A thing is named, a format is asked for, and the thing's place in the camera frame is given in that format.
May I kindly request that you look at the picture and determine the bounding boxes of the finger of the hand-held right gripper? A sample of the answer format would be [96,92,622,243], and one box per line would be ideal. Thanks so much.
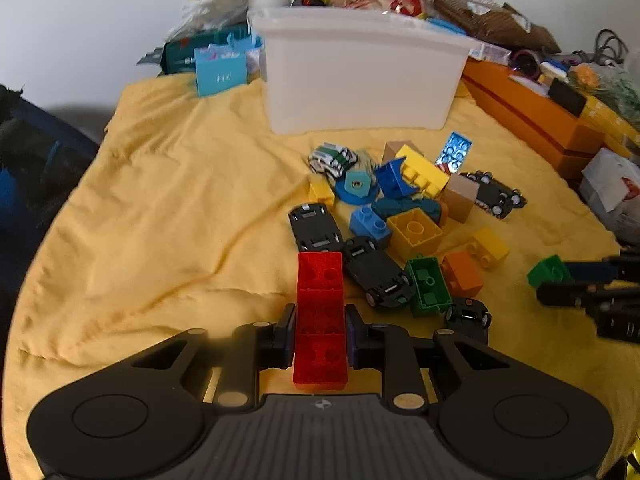
[563,255,640,284]
[536,281,640,345]

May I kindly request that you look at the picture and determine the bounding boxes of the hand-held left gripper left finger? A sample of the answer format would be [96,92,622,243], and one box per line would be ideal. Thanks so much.
[116,303,299,409]

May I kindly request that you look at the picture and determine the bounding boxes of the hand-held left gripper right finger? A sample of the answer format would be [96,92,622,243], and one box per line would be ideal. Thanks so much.
[345,304,521,409]

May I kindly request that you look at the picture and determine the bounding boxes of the long red toy brick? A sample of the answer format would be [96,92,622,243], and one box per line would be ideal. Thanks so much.
[291,251,349,391]

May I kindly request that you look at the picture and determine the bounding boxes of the large yellow hollow brick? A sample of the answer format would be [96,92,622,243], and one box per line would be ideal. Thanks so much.
[387,210,444,262]

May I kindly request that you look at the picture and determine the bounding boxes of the white plastic bin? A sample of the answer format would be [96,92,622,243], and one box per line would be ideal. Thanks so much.
[248,6,481,135]

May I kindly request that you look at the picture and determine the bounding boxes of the white paper bag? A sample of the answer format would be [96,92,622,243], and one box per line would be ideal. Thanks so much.
[580,147,640,232]

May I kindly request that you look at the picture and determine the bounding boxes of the green hollow toy brick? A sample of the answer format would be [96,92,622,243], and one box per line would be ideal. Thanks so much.
[405,256,454,317]

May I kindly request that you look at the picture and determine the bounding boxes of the orange toy brick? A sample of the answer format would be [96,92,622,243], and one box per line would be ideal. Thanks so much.
[441,251,485,297]

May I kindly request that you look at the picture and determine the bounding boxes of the black white-wheeled toy car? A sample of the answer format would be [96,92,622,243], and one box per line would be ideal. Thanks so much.
[461,170,527,220]

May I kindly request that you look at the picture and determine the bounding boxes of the yellow box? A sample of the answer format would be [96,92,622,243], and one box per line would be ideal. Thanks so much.
[580,95,640,148]

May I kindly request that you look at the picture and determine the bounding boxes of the teal toy car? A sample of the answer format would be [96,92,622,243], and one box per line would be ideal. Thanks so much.
[372,196,449,226]

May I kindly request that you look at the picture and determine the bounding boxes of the small yellow toy brick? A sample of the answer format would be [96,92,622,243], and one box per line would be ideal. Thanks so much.
[308,180,335,206]

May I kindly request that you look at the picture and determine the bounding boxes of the blue disc toy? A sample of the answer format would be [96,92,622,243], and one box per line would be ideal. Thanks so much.
[334,169,382,206]

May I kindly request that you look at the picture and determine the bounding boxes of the tan toy block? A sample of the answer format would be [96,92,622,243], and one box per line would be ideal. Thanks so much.
[383,140,412,162]
[442,172,481,223]

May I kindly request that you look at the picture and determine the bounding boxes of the dark blue toy brick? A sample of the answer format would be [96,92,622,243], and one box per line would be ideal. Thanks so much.
[375,158,419,199]

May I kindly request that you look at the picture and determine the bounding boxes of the yellow cloth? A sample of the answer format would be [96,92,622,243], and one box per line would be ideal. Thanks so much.
[0,77,640,480]

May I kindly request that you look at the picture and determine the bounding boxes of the small black box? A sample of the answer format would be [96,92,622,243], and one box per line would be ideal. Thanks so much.
[547,79,587,117]

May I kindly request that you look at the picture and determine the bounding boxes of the orange box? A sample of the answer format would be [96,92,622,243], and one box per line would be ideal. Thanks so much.
[462,57,609,182]

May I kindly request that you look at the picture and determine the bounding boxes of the white green toy car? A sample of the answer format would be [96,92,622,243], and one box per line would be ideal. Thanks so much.
[306,142,360,179]

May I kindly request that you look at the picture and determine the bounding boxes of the long yellow toy brick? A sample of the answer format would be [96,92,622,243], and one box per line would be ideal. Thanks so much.
[397,145,451,199]

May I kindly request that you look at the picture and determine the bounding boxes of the shiny blue flat brick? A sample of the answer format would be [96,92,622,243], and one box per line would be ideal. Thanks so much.
[436,131,475,174]

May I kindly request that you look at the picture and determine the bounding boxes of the dark tape roll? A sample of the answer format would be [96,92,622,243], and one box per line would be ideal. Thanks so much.
[510,48,542,79]

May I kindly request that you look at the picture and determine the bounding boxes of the small white box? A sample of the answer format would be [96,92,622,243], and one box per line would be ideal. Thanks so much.
[467,42,512,64]

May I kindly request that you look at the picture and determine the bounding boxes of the brown parcel bag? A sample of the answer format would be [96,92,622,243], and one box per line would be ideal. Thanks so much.
[432,0,562,54]

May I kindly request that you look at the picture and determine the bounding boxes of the light blue carton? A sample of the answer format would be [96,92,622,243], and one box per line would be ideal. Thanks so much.
[194,42,249,97]

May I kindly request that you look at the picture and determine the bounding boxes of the dark blue chair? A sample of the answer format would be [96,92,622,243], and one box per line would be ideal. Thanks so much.
[0,84,101,311]

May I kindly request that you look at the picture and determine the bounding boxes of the dark green tissue pack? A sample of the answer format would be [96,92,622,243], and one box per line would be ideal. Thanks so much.
[137,25,251,77]

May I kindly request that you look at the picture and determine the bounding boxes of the white plastic bag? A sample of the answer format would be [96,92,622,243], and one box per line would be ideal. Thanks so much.
[172,0,267,41]

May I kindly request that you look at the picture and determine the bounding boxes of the grey cables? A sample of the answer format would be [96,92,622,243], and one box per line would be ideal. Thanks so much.
[592,29,632,62]

